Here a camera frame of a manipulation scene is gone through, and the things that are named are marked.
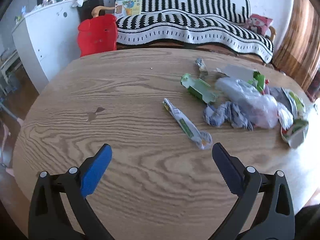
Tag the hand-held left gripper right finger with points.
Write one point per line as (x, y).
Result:
(226, 170)

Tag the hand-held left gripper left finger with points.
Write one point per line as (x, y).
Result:
(96, 172)

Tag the blue white crumpled wrapper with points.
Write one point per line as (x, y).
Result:
(225, 113)

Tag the long green white wrapper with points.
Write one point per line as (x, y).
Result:
(185, 123)

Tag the clear plastic bag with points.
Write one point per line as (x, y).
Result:
(250, 100)

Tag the green-white torn packaging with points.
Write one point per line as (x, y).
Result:
(296, 132)

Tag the silver foil wrapper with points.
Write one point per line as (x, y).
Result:
(285, 116)

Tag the green white carton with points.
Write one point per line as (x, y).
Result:
(200, 90)

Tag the green red wrapper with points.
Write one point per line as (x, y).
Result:
(258, 81)

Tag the green white torn wrapper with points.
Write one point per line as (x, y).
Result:
(297, 102)

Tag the grey cardboard piece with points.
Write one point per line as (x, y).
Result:
(237, 71)

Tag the small silver green wrapper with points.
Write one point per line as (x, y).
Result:
(201, 66)

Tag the red plastic chair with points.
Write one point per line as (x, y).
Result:
(97, 35)

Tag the white metal rack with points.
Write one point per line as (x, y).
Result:
(10, 62)

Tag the black white striped sofa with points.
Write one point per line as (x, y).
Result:
(200, 27)

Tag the white cabinet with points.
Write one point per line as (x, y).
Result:
(50, 35)

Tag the pink cartoon pillow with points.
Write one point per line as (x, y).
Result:
(258, 23)

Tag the wooden sofa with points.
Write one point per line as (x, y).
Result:
(105, 8)

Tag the black side cabinet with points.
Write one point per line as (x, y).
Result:
(87, 7)

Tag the colourful children's book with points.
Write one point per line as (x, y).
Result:
(130, 7)

